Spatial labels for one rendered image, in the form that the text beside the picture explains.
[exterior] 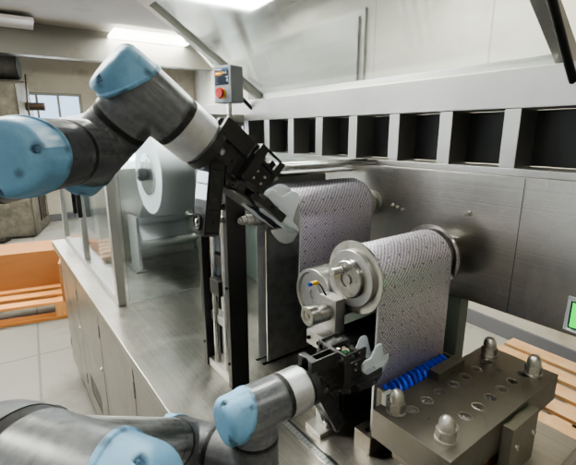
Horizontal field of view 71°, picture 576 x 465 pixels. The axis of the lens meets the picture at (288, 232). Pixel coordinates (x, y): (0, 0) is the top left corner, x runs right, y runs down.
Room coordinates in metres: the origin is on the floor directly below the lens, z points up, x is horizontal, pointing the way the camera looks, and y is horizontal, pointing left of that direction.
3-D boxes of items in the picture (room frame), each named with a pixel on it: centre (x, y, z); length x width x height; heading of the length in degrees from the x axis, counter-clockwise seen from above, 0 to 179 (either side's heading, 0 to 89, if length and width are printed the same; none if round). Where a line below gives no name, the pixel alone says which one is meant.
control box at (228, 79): (1.22, 0.17, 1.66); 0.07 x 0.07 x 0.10; 52
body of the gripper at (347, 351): (0.64, -0.07, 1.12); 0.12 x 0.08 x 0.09; 127
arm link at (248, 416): (0.55, 0.05, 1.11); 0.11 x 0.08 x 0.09; 127
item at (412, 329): (0.79, -0.26, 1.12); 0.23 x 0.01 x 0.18; 126
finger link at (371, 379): (0.66, -0.14, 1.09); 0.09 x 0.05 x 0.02; 125
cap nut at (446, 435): (0.58, -0.26, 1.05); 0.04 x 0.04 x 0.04
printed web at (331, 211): (0.94, -0.15, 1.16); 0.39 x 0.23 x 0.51; 37
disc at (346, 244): (0.76, -0.13, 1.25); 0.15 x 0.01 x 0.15; 37
